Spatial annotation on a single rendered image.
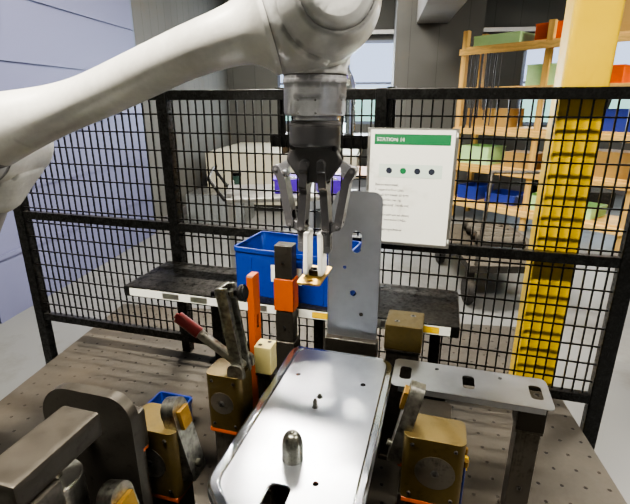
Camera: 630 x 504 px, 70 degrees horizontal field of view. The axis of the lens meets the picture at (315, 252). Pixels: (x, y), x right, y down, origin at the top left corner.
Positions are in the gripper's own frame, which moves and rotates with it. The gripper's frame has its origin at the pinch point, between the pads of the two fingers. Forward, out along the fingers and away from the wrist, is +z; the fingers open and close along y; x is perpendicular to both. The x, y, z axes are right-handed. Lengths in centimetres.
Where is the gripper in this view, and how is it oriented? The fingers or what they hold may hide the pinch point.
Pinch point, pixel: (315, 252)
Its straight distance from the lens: 71.5
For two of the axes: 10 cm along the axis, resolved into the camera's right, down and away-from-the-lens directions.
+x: 2.7, -3.0, 9.1
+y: 9.6, 0.8, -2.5
